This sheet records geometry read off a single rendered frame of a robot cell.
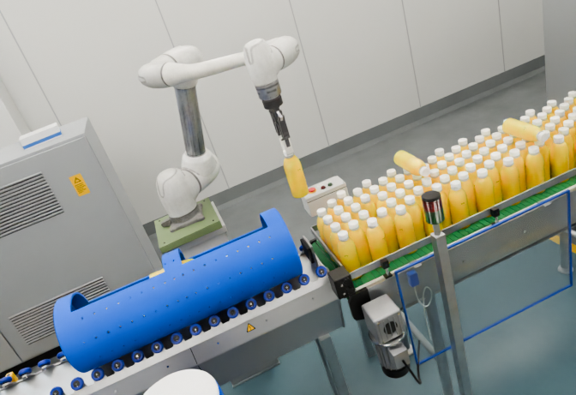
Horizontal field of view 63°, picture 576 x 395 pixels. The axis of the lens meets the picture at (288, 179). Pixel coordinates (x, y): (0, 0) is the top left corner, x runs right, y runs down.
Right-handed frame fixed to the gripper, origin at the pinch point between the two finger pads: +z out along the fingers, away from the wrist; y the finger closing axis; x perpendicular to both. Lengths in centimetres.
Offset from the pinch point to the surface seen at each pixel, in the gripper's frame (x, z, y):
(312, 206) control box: 5.7, 37.7, -13.3
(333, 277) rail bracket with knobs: -5, 43, 32
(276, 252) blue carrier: -20.7, 28.2, 23.8
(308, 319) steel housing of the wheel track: -18, 63, 24
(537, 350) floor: 85, 143, 27
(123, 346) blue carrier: -83, 38, 24
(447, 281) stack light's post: 31, 53, 49
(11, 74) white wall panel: -143, -40, -269
